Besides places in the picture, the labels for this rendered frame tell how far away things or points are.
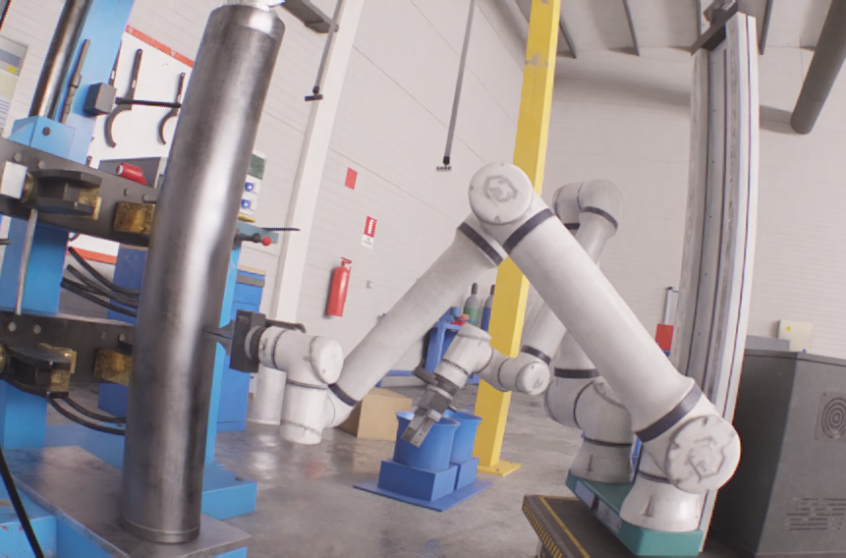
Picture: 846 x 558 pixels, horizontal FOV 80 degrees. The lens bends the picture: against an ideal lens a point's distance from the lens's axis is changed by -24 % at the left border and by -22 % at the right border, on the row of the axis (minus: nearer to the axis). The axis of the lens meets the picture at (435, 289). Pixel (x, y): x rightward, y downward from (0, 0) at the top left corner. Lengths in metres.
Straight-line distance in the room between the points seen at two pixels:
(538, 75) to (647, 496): 3.16
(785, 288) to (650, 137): 3.99
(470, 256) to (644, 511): 0.66
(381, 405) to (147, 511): 2.83
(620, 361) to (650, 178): 11.23
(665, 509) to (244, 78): 1.35
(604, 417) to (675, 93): 11.45
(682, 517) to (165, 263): 1.25
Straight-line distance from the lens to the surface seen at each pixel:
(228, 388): 3.54
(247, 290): 3.53
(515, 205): 1.13
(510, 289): 3.73
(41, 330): 1.94
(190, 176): 1.44
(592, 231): 1.74
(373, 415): 4.14
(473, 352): 1.68
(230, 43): 1.54
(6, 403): 2.18
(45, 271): 2.17
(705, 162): 1.84
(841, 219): 12.54
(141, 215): 1.97
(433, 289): 1.30
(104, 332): 2.07
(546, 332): 1.64
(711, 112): 1.91
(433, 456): 2.83
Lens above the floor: 0.77
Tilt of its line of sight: 4 degrees up
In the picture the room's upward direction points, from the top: 9 degrees clockwise
